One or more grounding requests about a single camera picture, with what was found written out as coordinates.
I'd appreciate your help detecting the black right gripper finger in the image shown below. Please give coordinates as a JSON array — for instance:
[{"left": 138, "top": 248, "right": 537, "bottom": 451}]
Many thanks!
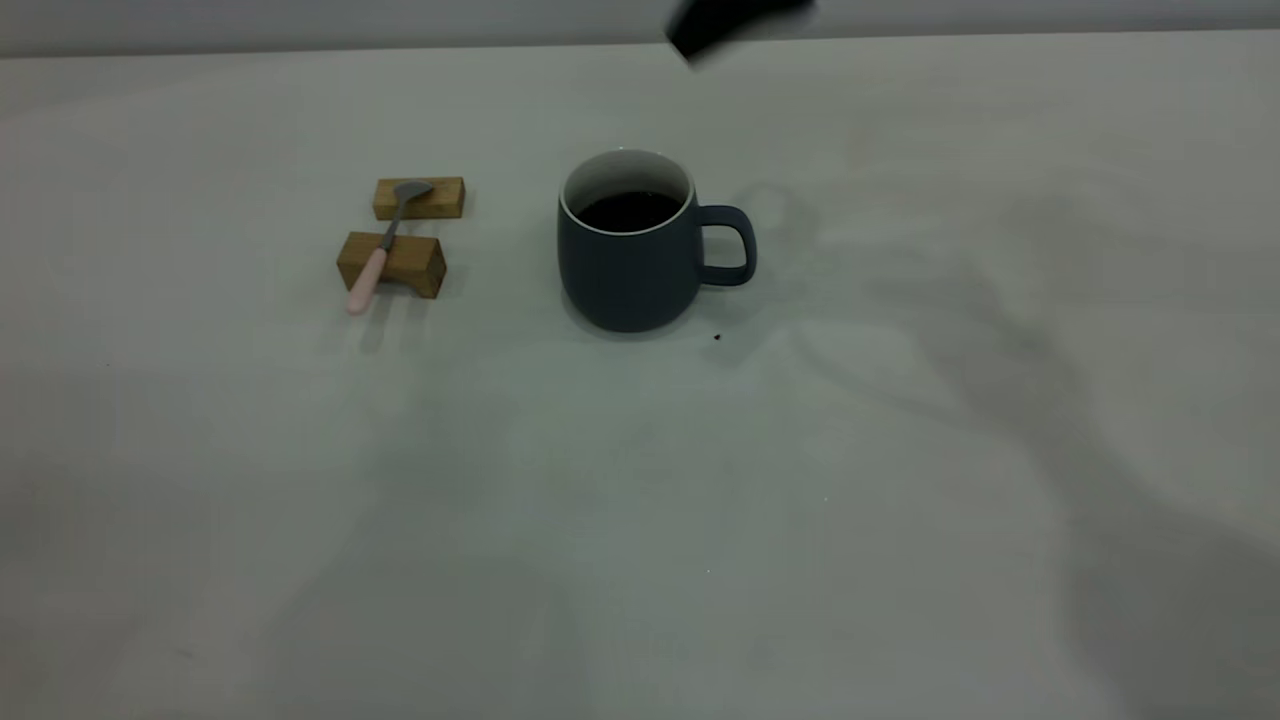
[{"left": 666, "top": 0, "right": 818, "bottom": 69}]

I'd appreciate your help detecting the dark grey ceramic mug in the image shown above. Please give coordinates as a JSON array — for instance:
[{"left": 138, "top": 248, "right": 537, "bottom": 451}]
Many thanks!
[{"left": 556, "top": 148, "right": 758, "bottom": 334}]

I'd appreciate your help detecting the pink handled metal spoon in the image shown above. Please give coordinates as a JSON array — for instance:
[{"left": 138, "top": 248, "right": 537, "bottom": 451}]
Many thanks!
[{"left": 346, "top": 180, "right": 436, "bottom": 318}]

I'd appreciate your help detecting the dark coffee liquid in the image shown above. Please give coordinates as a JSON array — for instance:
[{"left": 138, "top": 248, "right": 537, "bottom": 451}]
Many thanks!
[{"left": 577, "top": 190, "right": 684, "bottom": 234}]

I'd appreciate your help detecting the flat rectangular wooden block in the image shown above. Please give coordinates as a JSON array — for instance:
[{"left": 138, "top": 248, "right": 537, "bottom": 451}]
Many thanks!
[{"left": 373, "top": 177, "right": 467, "bottom": 222}]

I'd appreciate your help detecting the arched wooden block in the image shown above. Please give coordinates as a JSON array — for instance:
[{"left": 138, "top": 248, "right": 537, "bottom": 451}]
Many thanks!
[{"left": 336, "top": 232, "right": 447, "bottom": 300}]

